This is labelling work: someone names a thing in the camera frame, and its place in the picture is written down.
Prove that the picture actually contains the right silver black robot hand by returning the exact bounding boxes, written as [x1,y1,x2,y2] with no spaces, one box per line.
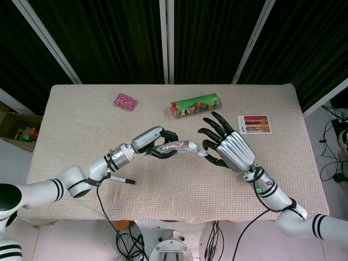
[197,111,257,173]

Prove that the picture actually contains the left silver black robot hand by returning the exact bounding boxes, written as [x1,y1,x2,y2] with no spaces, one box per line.
[130,126,180,160]

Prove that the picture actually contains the white tube with cap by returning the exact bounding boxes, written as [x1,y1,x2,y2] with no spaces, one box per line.
[153,139,201,156]

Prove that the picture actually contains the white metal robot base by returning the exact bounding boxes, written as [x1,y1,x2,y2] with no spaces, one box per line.
[134,219,203,261]

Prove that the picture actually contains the red printed card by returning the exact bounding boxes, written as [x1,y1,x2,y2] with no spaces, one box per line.
[237,115,272,134]

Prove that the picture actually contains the pink patterned packet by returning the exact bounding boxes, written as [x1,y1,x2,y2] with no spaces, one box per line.
[113,92,138,111]

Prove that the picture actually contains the green printed cylinder can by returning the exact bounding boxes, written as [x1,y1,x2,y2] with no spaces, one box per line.
[170,92,221,120]

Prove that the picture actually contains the beige woven tablecloth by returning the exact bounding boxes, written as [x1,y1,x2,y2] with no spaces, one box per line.
[16,83,330,228]

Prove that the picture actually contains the orange box under table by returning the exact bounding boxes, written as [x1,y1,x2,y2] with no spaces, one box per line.
[114,220,131,231]

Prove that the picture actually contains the dark green curtain panel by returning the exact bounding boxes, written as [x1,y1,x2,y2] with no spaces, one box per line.
[173,0,268,84]
[27,0,166,84]
[257,0,348,111]
[0,0,79,111]

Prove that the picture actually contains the white rounded helmet-like object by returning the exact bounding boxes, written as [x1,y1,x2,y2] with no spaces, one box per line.
[337,129,348,157]

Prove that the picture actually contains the brown cardboard box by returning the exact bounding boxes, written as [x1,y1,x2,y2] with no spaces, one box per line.
[0,102,43,153]

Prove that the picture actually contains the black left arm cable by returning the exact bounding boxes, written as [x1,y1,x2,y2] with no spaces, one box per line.
[96,184,149,261]

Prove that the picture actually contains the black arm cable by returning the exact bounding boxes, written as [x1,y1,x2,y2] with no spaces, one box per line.
[231,168,275,261]
[96,184,149,261]

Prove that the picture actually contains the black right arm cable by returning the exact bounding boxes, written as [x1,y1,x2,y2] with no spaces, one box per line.
[231,168,275,261]

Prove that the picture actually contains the black hanging cable bundle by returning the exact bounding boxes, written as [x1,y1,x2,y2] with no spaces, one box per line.
[203,220,221,261]

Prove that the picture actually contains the black floor cable tangle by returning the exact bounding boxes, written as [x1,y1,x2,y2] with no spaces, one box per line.
[318,104,348,185]

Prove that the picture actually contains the white aluminium frame post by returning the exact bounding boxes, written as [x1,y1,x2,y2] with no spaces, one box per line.
[159,0,175,84]
[12,0,83,84]
[232,0,278,84]
[0,86,42,117]
[302,78,348,118]

